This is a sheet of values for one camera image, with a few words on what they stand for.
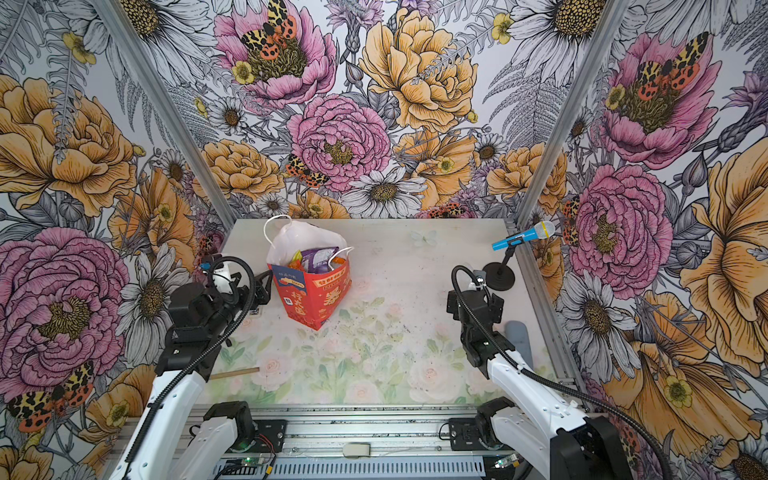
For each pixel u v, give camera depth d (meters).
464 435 0.73
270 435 0.74
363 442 0.75
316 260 0.87
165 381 0.50
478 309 0.61
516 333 0.89
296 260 0.92
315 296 0.80
